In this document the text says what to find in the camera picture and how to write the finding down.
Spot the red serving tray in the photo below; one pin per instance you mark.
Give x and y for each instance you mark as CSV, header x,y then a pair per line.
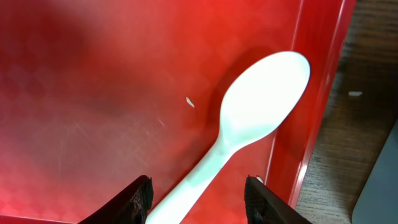
x,y
96,93

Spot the white plastic spoon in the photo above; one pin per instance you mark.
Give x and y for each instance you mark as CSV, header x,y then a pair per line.
x,y
253,106

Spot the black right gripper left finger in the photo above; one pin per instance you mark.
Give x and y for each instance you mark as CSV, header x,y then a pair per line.
x,y
130,206

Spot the grey dishwasher rack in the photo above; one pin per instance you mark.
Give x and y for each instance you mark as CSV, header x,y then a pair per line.
x,y
377,203

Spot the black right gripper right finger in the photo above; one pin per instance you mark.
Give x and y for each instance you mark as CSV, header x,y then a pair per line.
x,y
263,206

